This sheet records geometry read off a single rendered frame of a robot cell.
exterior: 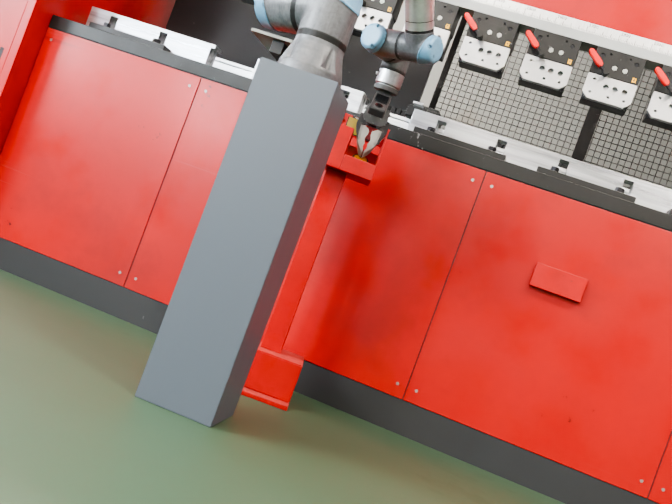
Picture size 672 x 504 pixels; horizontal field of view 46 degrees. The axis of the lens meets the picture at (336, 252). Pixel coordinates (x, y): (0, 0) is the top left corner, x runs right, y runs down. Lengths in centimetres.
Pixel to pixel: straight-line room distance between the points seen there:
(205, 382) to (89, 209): 117
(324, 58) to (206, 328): 63
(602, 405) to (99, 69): 192
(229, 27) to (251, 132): 175
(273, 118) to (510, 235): 95
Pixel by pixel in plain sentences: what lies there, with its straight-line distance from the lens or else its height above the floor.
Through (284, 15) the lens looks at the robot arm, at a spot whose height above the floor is 90.
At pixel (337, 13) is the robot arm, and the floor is 92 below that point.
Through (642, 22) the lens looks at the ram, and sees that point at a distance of 268.
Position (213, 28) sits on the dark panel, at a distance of 345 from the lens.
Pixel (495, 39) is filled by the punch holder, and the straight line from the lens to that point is 264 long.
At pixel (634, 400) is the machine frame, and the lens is 241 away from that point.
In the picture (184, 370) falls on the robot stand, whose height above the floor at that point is 9.
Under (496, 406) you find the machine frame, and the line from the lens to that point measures 239.
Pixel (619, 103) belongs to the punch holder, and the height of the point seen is 117.
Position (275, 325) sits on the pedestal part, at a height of 19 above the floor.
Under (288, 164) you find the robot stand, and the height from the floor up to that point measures 58.
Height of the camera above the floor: 42
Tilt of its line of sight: 1 degrees up
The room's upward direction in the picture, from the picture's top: 20 degrees clockwise
